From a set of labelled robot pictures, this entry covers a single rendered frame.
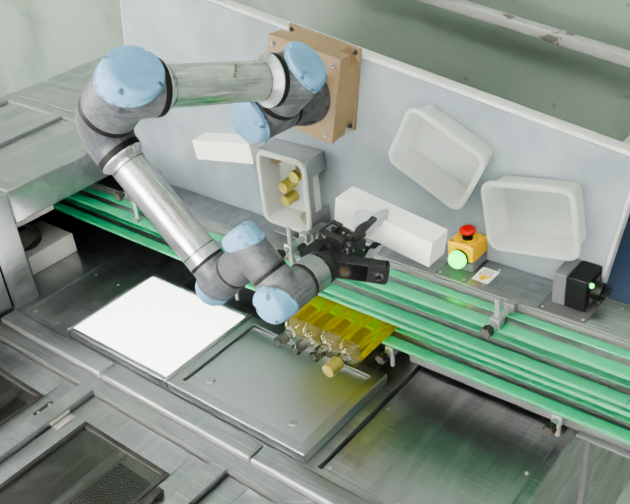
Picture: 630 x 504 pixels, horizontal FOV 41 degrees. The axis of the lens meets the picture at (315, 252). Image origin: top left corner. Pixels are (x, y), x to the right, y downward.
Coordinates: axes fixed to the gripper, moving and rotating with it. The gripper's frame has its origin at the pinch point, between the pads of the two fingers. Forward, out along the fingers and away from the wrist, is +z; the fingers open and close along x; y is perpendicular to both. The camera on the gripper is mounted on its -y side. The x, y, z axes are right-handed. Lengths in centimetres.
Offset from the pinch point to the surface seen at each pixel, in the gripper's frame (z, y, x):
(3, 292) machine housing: -26, 116, 66
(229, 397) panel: -18, 30, 58
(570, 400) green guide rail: 18, -42, 38
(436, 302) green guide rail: 14.1, -7.3, 26.0
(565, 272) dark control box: 27.0, -30.6, 12.4
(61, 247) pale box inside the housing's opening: 3, 127, 72
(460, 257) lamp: 24.5, -6.5, 19.2
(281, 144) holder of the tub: 31, 55, 16
